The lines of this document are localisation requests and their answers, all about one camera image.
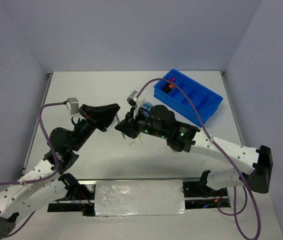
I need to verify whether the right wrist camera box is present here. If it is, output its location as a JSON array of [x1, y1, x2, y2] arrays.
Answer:
[[126, 90, 146, 119]]

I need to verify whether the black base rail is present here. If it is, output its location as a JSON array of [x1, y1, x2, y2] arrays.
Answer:
[[47, 180, 231, 217]]

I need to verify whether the green thin pen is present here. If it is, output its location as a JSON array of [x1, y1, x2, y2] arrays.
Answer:
[[116, 114, 121, 125]]

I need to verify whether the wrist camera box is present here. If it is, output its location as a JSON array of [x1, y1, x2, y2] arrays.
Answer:
[[126, 90, 146, 119], [65, 97, 79, 116]]

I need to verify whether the orange tip black highlighter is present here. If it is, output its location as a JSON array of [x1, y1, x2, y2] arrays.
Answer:
[[162, 83, 175, 94]]

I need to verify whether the yellow thin pen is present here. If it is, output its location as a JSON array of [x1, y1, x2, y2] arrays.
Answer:
[[136, 135, 144, 144]]

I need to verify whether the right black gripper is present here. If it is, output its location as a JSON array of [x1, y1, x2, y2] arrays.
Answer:
[[115, 104, 168, 138]]

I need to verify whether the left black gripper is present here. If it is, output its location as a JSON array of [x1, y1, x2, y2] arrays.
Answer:
[[72, 105, 123, 152]]

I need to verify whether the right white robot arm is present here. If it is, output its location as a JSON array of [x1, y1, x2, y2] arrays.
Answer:
[[115, 105, 273, 196]]

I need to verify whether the silver foil plate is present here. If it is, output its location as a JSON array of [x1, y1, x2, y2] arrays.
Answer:
[[94, 179, 187, 217]]

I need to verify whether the blue compartment tray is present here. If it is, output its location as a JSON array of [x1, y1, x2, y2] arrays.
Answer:
[[154, 69, 223, 127]]

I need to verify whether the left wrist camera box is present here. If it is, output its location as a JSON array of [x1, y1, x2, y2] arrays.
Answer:
[[65, 97, 79, 116]]

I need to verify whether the right blue jar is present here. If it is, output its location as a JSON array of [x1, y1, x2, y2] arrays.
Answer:
[[141, 101, 154, 117]]

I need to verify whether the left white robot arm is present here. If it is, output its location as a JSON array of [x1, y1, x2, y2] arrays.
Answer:
[[0, 101, 120, 240]]

